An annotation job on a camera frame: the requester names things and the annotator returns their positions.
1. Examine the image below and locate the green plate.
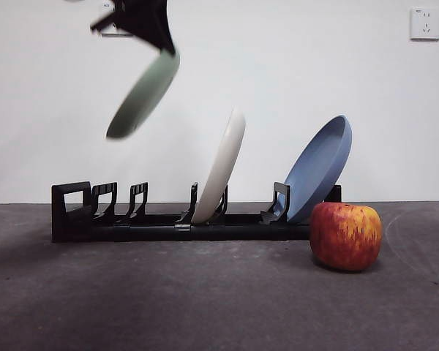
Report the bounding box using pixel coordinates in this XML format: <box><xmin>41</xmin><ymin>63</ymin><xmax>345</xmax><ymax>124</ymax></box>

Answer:
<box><xmin>105</xmin><ymin>49</ymin><xmax>181</xmax><ymax>140</ymax></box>

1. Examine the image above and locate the red yellow apple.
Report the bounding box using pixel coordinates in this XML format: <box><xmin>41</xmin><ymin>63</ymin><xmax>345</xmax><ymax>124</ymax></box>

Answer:
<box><xmin>309</xmin><ymin>201</ymin><xmax>383</xmax><ymax>272</ymax></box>

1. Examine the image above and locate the cream plate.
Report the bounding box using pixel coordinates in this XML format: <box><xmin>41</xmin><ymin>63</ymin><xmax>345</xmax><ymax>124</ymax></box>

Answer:
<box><xmin>190</xmin><ymin>108</ymin><xmax>247</xmax><ymax>224</ymax></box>

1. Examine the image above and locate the black plate rack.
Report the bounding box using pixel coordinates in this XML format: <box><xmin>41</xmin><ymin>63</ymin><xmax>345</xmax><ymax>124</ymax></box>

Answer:
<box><xmin>51</xmin><ymin>181</ymin><xmax>342</xmax><ymax>243</ymax></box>

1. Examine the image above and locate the blue plate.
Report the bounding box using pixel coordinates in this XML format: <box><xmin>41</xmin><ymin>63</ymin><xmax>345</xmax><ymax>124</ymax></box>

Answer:
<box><xmin>283</xmin><ymin>115</ymin><xmax>353</xmax><ymax>224</ymax></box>

